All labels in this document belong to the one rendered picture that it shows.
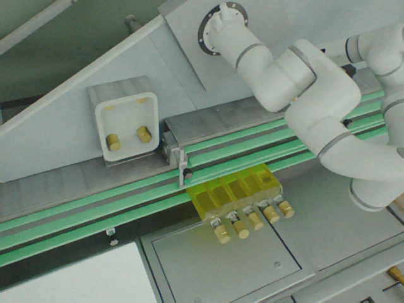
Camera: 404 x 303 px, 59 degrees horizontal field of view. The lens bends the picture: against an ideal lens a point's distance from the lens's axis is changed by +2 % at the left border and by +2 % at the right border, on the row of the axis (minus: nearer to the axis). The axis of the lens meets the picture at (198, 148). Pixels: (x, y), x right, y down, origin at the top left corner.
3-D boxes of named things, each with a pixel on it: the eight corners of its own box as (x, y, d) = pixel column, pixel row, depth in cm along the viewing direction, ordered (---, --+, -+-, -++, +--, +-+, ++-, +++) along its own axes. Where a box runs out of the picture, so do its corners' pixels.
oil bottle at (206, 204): (180, 180, 122) (206, 230, 109) (180, 170, 118) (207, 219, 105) (194, 175, 124) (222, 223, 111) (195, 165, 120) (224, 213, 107)
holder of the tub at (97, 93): (101, 155, 116) (107, 172, 111) (86, 86, 96) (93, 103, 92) (150, 142, 122) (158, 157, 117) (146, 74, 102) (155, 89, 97)
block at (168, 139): (160, 153, 118) (168, 168, 114) (160, 132, 111) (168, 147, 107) (170, 150, 119) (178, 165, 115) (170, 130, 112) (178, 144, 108)
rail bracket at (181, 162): (168, 171, 115) (183, 200, 107) (168, 134, 103) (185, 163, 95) (177, 168, 116) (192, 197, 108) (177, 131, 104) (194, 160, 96)
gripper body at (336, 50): (365, 41, 104) (328, 52, 112) (348, 30, 97) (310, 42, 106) (364, 67, 103) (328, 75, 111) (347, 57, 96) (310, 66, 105)
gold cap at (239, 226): (232, 230, 107) (238, 240, 104) (232, 221, 106) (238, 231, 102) (243, 227, 108) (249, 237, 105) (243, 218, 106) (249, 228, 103)
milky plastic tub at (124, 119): (98, 144, 112) (105, 163, 106) (86, 86, 96) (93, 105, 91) (150, 131, 118) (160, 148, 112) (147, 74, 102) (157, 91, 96)
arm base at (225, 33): (192, 16, 90) (221, 48, 81) (234, -12, 90) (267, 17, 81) (210, 58, 103) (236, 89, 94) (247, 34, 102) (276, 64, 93)
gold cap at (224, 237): (213, 233, 107) (219, 245, 104) (214, 226, 104) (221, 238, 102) (223, 229, 108) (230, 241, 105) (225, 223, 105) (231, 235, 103)
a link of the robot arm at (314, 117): (312, 155, 70) (381, 98, 66) (243, 79, 81) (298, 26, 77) (322, 162, 78) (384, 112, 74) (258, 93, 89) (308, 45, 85)
